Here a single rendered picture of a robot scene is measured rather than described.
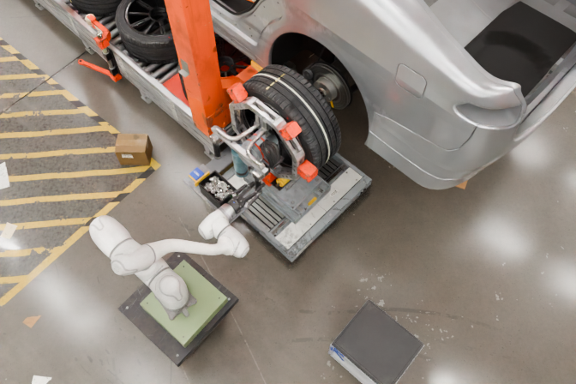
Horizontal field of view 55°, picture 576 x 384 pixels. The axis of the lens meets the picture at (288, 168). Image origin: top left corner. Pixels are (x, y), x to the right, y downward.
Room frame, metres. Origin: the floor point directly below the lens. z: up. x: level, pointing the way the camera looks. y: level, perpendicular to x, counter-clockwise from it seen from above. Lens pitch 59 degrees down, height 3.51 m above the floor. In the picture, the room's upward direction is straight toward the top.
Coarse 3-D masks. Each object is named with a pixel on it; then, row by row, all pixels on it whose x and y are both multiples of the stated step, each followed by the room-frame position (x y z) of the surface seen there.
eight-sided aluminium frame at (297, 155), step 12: (252, 96) 1.91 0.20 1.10; (240, 108) 1.90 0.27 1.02; (252, 108) 1.82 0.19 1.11; (264, 108) 1.82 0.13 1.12; (240, 120) 1.97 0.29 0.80; (264, 120) 1.76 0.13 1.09; (276, 120) 1.74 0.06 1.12; (240, 132) 1.93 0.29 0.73; (276, 132) 1.70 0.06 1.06; (288, 144) 1.65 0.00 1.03; (300, 156) 1.61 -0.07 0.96; (276, 168) 1.75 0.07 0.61; (288, 168) 1.71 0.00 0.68
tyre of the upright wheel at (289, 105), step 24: (264, 72) 2.08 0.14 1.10; (288, 72) 2.03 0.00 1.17; (264, 96) 1.88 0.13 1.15; (288, 96) 1.86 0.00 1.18; (312, 96) 1.88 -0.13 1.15; (288, 120) 1.75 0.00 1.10; (312, 120) 1.76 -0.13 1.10; (336, 120) 1.81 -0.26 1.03; (312, 144) 1.66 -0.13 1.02; (336, 144) 1.75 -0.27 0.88
